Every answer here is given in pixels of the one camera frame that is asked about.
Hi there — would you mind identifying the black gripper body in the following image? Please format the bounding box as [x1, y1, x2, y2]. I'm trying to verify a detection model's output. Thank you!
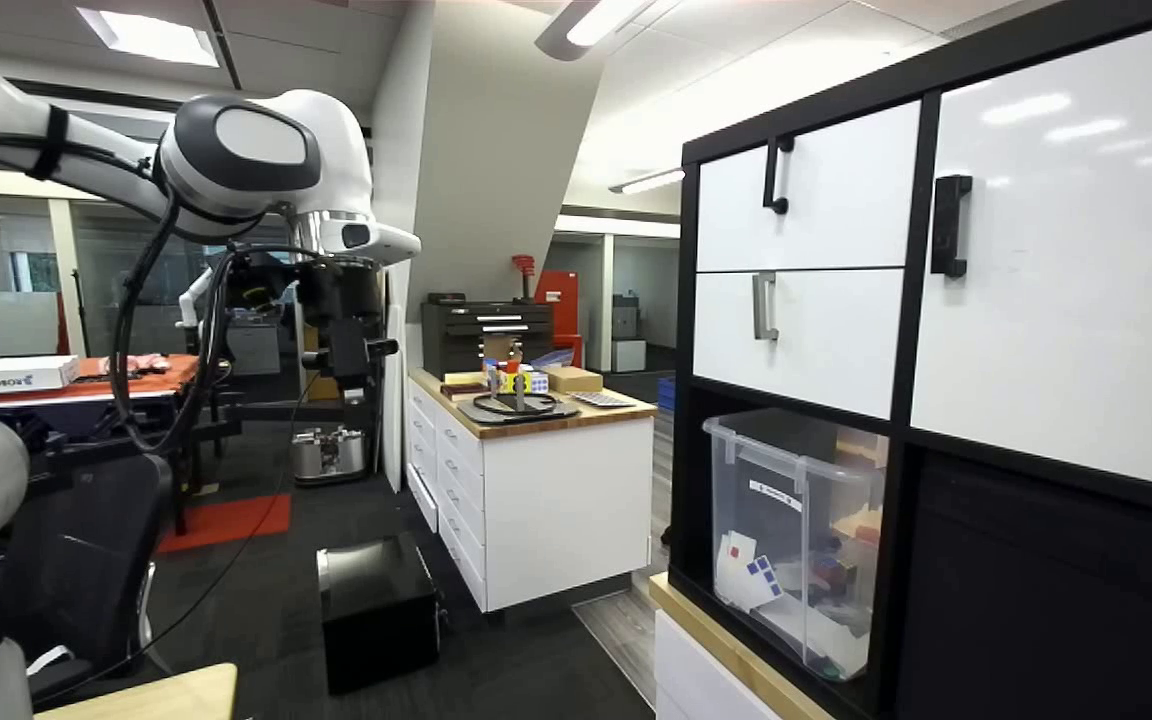
[295, 265, 394, 390]

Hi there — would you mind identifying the clear plastic storage box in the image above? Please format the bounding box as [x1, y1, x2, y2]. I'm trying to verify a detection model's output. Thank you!
[703, 409, 887, 679]

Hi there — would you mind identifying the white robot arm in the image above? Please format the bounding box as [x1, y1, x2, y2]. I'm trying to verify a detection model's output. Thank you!
[0, 76, 420, 720]

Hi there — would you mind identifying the black floor box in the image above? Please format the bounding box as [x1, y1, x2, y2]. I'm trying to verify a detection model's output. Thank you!
[316, 534, 441, 695]

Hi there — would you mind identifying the white flat box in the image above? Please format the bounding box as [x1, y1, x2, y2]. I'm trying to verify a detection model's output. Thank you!
[0, 358, 76, 396]

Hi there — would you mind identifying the black stacked drawer organizer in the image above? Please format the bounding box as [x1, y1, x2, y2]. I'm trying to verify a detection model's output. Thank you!
[420, 294, 552, 377]

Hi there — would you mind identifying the metal pot on floor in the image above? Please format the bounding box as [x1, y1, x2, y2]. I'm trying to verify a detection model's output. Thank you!
[292, 424, 365, 485]

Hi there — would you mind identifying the round black tray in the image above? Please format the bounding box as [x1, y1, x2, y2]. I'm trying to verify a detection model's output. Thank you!
[463, 391, 581, 424]

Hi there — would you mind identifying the orange top work table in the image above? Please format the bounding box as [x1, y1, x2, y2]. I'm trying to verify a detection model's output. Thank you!
[0, 348, 208, 537]

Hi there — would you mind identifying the red machine in background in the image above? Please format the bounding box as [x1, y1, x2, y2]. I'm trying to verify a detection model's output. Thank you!
[512, 258, 583, 365]

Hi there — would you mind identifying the red floor mat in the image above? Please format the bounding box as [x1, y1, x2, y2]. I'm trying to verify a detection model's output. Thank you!
[156, 494, 292, 557]

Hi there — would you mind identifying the white drawer cabinet wood top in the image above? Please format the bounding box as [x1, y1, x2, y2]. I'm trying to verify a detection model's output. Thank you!
[404, 372, 655, 611]

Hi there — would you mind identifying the black office chair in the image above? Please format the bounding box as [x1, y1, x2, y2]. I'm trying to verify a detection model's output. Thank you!
[0, 456, 172, 710]

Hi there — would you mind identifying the light wood table corner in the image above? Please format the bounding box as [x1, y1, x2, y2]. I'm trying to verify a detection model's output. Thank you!
[37, 663, 237, 720]

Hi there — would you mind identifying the white lower drawer front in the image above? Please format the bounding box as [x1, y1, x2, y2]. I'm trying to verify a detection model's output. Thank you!
[690, 269, 905, 421]

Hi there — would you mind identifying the white drawer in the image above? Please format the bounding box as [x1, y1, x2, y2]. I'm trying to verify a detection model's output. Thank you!
[690, 269, 905, 421]
[697, 99, 920, 271]

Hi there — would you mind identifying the white upper drawer front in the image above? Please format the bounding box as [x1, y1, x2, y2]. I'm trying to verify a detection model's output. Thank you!
[697, 99, 920, 271]

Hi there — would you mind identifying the white base cabinet wood top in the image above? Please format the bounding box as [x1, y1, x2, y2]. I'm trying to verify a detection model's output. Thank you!
[649, 571, 833, 720]

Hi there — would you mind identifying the black cube shelf unit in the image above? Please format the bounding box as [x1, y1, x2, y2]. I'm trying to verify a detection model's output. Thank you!
[668, 0, 1152, 720]

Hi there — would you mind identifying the white cabinet door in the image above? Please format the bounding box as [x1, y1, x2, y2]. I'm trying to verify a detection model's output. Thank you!
[911, 28, 1152, 482]

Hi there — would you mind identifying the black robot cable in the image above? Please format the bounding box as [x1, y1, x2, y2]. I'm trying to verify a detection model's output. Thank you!
[108, 196, 238, 466]

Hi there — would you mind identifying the grey lower drawer handle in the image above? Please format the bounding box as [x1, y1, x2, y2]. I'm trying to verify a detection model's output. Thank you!
[753, 271, 778, 345]

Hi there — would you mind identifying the black upper drawer handle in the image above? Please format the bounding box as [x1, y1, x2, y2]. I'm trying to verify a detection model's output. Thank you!
[761, 137, 797, 215]

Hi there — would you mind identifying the black door handle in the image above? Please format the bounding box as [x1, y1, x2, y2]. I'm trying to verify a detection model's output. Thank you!
[933, 176, 972, 280]

